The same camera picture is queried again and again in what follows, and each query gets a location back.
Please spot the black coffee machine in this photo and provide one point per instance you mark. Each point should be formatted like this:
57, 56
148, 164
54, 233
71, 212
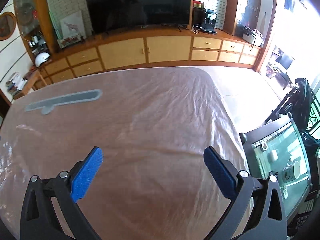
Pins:
208, 20

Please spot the black flat television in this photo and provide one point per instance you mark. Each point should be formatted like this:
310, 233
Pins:
137, 5

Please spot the grey strip under cover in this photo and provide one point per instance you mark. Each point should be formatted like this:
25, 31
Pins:
75, 96

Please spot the electric fan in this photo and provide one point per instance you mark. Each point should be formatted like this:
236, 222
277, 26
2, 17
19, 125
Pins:
27, 13

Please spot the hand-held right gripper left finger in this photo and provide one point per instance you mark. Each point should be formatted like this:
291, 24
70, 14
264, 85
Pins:
86, 172

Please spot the round framed wall picture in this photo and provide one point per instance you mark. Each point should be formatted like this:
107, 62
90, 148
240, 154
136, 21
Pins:
7, 26

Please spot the black carved chair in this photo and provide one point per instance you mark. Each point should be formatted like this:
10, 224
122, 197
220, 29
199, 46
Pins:
302, 100

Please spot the giraffe picture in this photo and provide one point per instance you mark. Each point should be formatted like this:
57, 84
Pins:
72, 27

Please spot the white tea bowl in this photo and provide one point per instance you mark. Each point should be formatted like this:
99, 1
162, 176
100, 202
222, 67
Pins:
296, 169

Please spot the glass top tea table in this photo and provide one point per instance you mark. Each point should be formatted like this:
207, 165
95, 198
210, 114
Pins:
277, 140

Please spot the stack of books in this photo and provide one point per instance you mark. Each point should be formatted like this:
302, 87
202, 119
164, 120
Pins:
15, 83

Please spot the low wooden drawer cabinet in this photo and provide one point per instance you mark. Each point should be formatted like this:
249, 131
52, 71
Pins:
170, 47

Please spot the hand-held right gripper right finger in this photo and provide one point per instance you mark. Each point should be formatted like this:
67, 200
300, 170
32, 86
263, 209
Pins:
220, 172

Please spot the small wooden side table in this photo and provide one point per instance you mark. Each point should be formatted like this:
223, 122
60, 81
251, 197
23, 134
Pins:
32, 78

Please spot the small white cup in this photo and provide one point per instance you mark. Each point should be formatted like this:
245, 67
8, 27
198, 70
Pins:
273, 155

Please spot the glass display cabinet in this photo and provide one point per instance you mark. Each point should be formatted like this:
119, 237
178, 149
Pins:
32, 5

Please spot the white helmet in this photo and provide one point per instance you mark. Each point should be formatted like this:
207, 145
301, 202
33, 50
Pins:
42, 59

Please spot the white printer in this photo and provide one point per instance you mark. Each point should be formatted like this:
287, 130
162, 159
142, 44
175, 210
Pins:
253, 38

